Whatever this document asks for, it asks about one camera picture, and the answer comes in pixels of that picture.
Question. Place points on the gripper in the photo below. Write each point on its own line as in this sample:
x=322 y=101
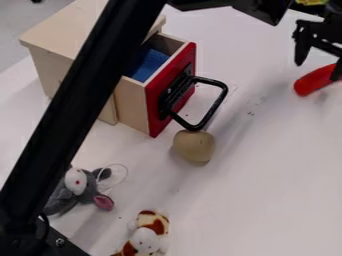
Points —
x=324 y=35

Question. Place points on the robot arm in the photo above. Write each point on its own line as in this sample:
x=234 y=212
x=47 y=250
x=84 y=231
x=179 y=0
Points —
x=75 y=110

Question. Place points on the wooden cabinet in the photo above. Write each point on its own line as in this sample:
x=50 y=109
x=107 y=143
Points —
x=53 y=43

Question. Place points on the red toy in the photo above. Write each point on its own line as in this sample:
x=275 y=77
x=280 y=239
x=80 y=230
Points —
x=314 y=81

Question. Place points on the yellow green toy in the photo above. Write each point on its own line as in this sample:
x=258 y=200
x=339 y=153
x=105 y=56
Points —
x=311 y=1

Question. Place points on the tan toy potato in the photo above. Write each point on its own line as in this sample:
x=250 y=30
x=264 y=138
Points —
x=194 y=146

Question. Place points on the red-fronted drawer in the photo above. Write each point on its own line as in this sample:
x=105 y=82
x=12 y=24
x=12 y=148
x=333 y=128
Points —
x=153 y=90

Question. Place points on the brown white plush animal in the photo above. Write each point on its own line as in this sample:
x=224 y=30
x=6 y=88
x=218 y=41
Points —
x=147 y=233

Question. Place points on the grey plush mouse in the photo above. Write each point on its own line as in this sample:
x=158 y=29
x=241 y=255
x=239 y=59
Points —
x=80 y=190

